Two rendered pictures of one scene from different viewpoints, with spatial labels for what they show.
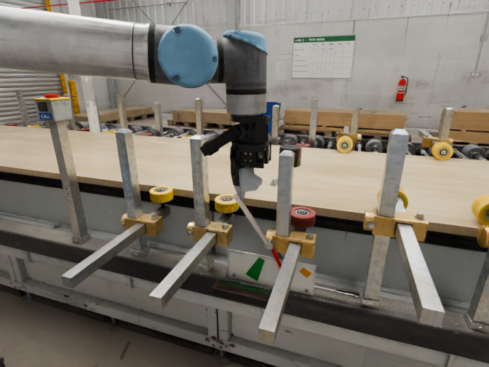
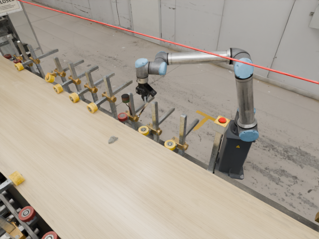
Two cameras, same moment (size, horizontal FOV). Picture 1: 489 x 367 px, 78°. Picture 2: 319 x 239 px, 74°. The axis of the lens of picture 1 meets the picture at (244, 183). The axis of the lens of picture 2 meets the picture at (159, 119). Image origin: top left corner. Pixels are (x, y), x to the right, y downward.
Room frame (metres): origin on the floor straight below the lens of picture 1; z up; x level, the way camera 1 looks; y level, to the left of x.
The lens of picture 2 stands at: (1.95, 0.57, 2.09)
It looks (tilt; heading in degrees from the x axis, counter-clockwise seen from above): 43 degrees down; 200
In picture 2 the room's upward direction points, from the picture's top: 2 degrees counter-clockwise
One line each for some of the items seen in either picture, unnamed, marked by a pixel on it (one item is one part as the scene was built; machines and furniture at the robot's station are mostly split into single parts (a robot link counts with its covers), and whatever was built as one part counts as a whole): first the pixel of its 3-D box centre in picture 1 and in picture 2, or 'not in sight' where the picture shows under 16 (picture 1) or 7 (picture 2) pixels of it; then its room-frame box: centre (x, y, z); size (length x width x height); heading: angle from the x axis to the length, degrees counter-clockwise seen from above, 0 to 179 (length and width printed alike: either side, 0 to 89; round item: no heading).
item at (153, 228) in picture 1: (141, 223); (179, 143); (0.90, 0.34, 0.82); 0.13 x 0.06 x 0.05; 71
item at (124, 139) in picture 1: (133, 202); (182, 138); (0.91, 0.37, 0.90); 0.03 x 0.03 x 0.48; 71
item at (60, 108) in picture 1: (54, 110); (221, 125); (0.99, 0.61, 1.18); 0.07 x 0.07 x 0.08; 71
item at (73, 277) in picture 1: (126, 238); (183, 135); (0.80, 0.36, 0.82); 0.43 x 0.03 x 0.04; 161
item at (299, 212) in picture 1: (300, 227); (123, 120); (0.81, -0.17, 0.85); 0.08 x 0.08 x 0.11
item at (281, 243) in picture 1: (290, 241); (131, 116); (0.74, -0.13, 0.85); 0.13 x 0.06 x 0.05; 71
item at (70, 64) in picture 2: not in sight; (77, 83); (0.51, -0.82, 0.91); 0.03 x 0.03 x 0.48; 71
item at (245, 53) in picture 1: (244, 63); (142, 68); (0.70, 0.00, 1.31); 0.10 x 0.09 x 0.12; 100
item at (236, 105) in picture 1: (247, 104); (142, 78); (0.70, -0.01, 1.23); 0.10 x 0.09 x 0.05; 161
